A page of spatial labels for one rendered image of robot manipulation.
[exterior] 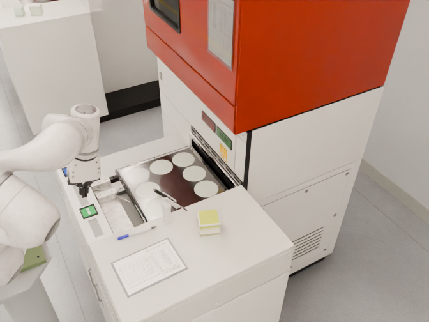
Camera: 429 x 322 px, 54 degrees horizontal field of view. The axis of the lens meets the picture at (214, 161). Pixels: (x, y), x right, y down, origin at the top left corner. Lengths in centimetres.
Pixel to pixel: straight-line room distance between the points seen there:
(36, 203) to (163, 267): 61
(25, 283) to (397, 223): 230
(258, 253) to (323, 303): 114
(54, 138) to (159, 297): 64
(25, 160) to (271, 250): 87
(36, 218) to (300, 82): 102
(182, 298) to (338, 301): 138
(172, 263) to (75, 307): 122
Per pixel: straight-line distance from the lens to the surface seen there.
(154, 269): 142
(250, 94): 143
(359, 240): 289
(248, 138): 153
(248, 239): 149
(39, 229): 93
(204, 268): 141
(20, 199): 92
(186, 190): 174
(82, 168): 140
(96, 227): 158
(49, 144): 93
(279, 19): 137
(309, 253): 246
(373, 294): 267
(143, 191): 175
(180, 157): 190
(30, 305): 188
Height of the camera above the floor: 212
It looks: 40 degrees down
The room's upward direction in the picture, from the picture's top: 1 degrees clockwise
